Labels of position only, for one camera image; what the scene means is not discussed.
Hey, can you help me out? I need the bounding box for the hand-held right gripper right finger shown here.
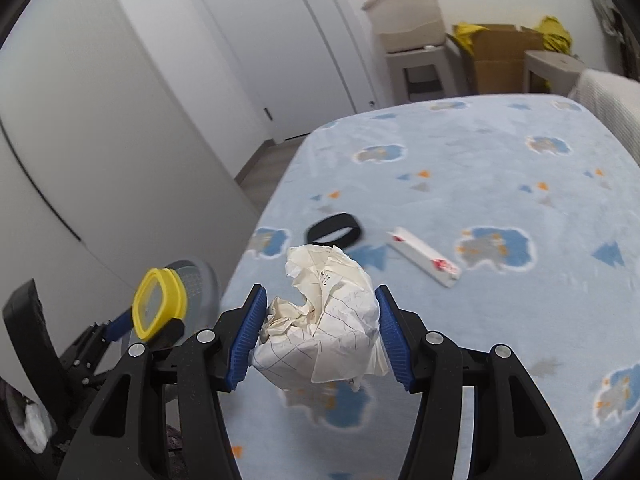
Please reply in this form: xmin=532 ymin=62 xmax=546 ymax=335
xmin=374 ymin=284 xmax=583 ymax=480

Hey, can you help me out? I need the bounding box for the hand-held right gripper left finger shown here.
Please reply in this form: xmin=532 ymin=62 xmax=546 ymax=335
xmin=57 ymin=284 xmax=268 ymax=480

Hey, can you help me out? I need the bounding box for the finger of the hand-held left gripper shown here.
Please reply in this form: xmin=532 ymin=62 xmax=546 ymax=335
xmin=149 ymin=317 xmax=186 ymax=352
xmin=72 ymin=309 xmax=136 ymax=363

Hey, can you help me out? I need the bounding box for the yellow plastic lid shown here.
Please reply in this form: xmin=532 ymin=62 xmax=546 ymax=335
xmin=131 ymin=267 xmax=188 ymax=341

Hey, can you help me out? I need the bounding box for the white paper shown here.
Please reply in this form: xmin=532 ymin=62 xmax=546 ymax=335
xmin=250 ymin=244 xmax=391 ymax=393

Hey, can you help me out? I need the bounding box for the white carton with red mark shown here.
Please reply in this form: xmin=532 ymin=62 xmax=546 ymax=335
xmin=386 ymin=226 xmax=461 ymax=288

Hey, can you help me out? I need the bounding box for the purple fleece clothing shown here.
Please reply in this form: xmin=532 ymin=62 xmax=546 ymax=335
xmin=162 ymin=422 xmax=188 ymax=480

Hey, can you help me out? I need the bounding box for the blue printed blanket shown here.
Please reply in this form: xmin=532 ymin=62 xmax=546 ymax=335
xmin=220 ymin=94 xmax=640 ymax=480

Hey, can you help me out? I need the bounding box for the white wardrobe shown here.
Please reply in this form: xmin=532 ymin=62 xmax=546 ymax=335
xmin=0 ymin=0 xmax=261 ymax=391

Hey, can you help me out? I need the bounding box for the grey plastic stool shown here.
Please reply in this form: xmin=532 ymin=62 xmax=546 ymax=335
xmin=385 ymin=42 xmax=471 ymax=106

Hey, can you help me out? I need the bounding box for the white door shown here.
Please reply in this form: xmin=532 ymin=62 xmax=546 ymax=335
xmin=170 ymin=0 xmax=381 ymax=143

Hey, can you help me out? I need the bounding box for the cardboard box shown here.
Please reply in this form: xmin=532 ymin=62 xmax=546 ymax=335
xmin=452 ymin=24 xmax=546 ymax=96

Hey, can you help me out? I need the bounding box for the yellow plastic bag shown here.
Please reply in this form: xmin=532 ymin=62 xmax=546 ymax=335
xmin=532 ymin=16 xmax=573 ymax=56
xmin=452 ymin=24 xmax=496 ymax=50

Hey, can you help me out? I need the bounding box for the white side table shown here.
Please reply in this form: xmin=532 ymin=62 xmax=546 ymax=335
xmin=524 ymin=50 xmax=586 ymax=98

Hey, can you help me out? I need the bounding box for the white knit blanket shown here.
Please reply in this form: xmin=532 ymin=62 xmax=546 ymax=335
xmin=567 ymin=69 xmax=640 ymax=166

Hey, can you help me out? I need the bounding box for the translucent storage bin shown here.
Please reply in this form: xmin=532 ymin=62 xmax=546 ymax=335
xmin=362 ymin=0 xmax=447 ymax=53

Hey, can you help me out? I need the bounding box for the dark patterned cloth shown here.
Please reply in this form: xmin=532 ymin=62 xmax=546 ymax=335
xmin=590 ymin=0 xmax=640 ymax=81

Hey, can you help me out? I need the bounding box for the black ring band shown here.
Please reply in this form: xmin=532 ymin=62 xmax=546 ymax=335
xmin=306 ymin=213 xmax=364 ymax=248

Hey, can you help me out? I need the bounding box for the black wardrobe handle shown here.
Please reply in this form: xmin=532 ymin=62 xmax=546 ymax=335
xmin=0 ymin=122 xmax=82 ymax=242

